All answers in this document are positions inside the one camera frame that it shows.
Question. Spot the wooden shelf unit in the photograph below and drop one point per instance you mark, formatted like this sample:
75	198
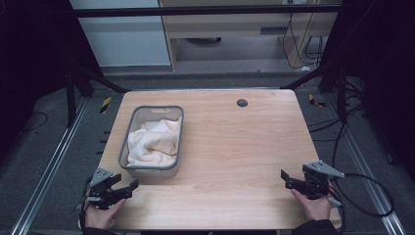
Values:
228	29

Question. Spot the black curtain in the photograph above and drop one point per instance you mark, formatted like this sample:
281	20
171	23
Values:
32	49
385	65

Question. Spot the black metal stand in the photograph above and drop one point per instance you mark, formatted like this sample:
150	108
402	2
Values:
341	94
70	98

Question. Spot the grey table grommet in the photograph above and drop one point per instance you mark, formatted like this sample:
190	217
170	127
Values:
242	103

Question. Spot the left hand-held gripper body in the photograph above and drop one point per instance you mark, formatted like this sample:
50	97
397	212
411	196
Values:
99	192

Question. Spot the person's right hand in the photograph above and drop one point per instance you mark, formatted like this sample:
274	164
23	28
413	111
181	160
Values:
316	207

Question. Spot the black horizontal frame bar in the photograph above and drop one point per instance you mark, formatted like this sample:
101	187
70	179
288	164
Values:
195	11

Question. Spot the white cabinet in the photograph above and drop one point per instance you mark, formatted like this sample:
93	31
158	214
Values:
127	42

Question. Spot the cream towel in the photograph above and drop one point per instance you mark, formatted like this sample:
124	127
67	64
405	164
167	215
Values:
153	143

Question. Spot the person's left hand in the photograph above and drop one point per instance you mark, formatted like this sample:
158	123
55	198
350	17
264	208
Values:
102	217

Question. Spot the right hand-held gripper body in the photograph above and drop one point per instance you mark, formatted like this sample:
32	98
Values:
316	182

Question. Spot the aluminium floor rail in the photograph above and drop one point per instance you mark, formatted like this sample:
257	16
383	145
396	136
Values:
368	176
49	169

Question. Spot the yellow black tape strip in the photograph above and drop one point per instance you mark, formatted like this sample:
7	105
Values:
105	105
313	99

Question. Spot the white basket with grey rim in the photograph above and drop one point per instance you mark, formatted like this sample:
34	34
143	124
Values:
148	171

